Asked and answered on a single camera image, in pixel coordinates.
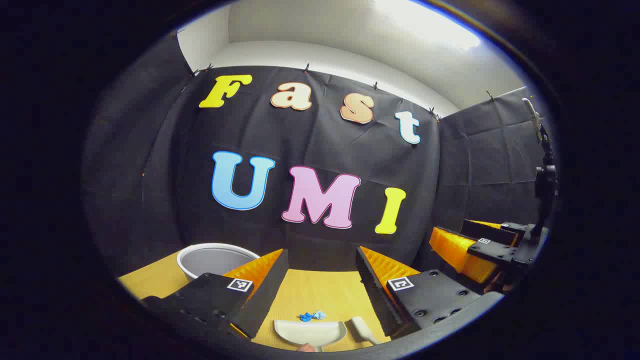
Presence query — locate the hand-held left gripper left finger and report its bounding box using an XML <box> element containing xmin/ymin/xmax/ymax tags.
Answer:
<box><xmin>141</xmin><ymin>248</ymin><xmax>290</xmax><ymax>340</ymax></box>

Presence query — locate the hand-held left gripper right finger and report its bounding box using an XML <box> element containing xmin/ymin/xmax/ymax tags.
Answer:
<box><xmin>356</xmin><ymin>246</ymin><xmax>483</xmax><ymax>339</ymax></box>

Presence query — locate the small white broom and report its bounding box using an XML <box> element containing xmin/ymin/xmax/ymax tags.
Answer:
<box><xmin>351</xmin><ymin>316</ymin><xmax>382</xmax><ymax>346</ymax></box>

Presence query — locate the white dustpan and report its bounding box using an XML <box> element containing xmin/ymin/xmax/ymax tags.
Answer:
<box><xmin>273</xmin><ymin>320</ymin><xmax>347</xmax><ymax>351</ymax></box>

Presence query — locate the white garbage bin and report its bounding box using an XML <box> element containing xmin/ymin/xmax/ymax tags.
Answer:
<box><xmin>176</xmin><ymin>243</ymin><xmax>262</xmax><ymax>281</ymax></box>

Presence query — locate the wooden desktop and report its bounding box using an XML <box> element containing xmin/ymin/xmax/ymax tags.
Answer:
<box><xmin>117</xmin><ymin>252</ymin><xmax>396</xmax><ymax>353</ymax></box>

